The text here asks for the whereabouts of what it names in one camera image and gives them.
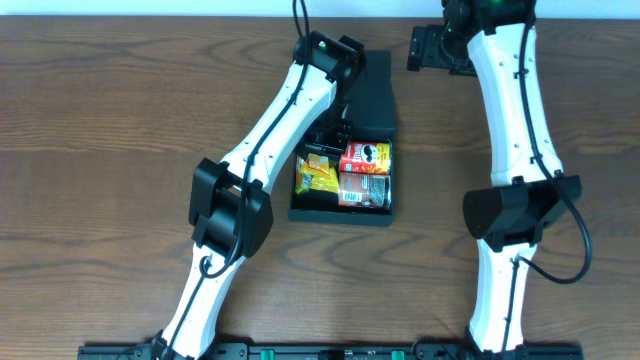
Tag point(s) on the orange cracker packet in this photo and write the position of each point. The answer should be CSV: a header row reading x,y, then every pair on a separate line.
x,y
315,165

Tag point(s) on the red Pringles can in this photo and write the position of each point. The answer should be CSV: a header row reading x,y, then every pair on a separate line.
x,y
366,158

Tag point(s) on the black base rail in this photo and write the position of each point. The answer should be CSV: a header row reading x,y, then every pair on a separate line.
x,y
419,351

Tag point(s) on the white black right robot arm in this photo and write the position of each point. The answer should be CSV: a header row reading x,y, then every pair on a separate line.
x,y
495,41

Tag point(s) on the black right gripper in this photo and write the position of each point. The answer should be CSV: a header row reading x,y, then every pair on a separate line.
x,y
427,48

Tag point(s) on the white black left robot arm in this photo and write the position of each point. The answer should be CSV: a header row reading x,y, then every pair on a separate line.
x,y
230,203

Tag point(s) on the black gift box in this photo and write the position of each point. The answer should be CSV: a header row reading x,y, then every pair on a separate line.
x,y
372,112

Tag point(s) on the brown Pringles can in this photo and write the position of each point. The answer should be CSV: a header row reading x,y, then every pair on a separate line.
x,y
364,190

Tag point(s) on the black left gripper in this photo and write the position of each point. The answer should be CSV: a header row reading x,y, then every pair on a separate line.
x,y
332,134

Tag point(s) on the green pandan snack packet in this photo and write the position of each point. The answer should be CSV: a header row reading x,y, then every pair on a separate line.
x,y
303,179

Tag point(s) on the yellow snack packet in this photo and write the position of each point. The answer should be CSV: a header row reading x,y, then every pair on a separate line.
x,y
326,183

